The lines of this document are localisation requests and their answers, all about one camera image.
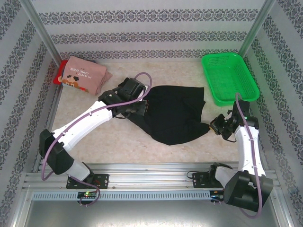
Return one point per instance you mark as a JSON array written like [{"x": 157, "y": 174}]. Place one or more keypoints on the black t-shirt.
[{"x": 175, "y": 113}]

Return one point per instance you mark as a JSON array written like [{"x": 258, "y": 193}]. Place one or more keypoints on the green plastic mesh basket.
[{"x": 227, "y": 78}]

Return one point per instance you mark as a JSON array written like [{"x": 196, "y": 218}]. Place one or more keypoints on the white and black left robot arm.
[{"x": 82, "y": 126}]

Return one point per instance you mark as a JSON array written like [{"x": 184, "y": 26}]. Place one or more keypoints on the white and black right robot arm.
[{"x": 243, "y": 151}]

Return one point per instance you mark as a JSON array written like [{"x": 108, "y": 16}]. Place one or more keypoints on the pink folded t-shirt pixel print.
[{"x": 87, "y": 71}]

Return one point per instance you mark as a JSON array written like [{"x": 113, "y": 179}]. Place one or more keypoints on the right controller board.
[{"x": 216, "y": 196}]

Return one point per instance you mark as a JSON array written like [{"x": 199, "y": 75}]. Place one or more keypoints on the red folded t-shirt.
[{"x": 59, "y": 73}]

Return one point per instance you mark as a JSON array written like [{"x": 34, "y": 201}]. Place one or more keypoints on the left controller board green LED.
[{"x": 87, "y": 195}]

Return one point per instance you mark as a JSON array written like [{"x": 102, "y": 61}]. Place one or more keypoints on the grey metal sheet panel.
[{"x": 151, "y": 212}]

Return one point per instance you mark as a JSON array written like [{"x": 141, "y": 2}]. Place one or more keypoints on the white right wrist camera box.
[{"x": 230, "y": 113}]

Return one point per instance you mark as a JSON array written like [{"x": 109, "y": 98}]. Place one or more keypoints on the aluminium side rail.
[
  {"x": 52, "y": 111},
  {"x": 262, "y": 145}
]

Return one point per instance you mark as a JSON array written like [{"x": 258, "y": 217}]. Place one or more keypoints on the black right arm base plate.
[{"x": 198, "y": 180}]

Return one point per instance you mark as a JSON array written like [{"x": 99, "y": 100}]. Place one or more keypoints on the aluminium mounting rail frame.
[{"x": 151, "y": 175}]

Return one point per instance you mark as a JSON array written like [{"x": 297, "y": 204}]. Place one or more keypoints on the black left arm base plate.
[{"x": 103, "y": 180}]

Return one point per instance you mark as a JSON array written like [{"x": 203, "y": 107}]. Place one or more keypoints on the aluminium corner post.
[
  {"x": 41, "y": 30},
  {"x": 254, "y": 30}
]

